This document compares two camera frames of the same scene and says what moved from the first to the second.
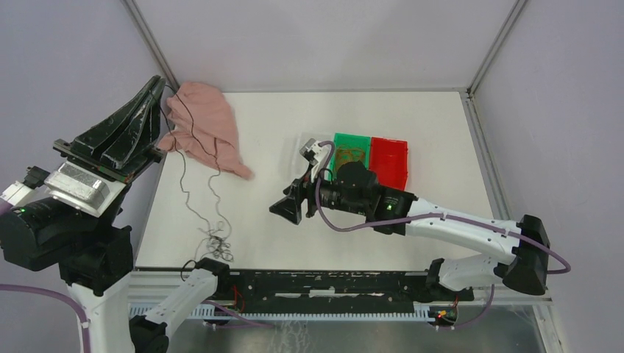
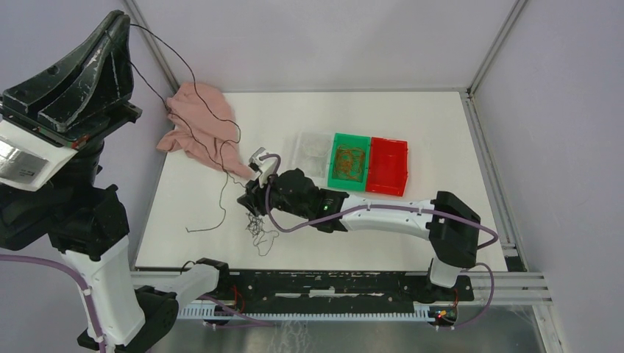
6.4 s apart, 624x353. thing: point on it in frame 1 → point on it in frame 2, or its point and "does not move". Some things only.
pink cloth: (205, 129) does not move
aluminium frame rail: (149, 287) does not move
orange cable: (345, 154) does not move
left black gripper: (137, 139) → (102, 74)
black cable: (215, 237) → (264, 240)
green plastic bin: (348, 148) does not move
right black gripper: (290, 207) → (254, 198)
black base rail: (379, 291) does not move
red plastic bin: (388, 159) does not move
